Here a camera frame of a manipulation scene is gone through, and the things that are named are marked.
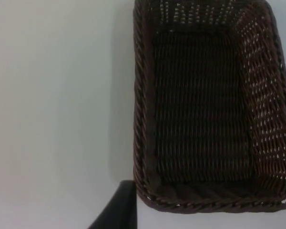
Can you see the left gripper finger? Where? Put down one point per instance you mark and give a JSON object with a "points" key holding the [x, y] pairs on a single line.
{"points": [[120, 210]]}

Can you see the dark brown wicker basket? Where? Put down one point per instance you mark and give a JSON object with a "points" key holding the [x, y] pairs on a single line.
{"points": [[205, 107]]}

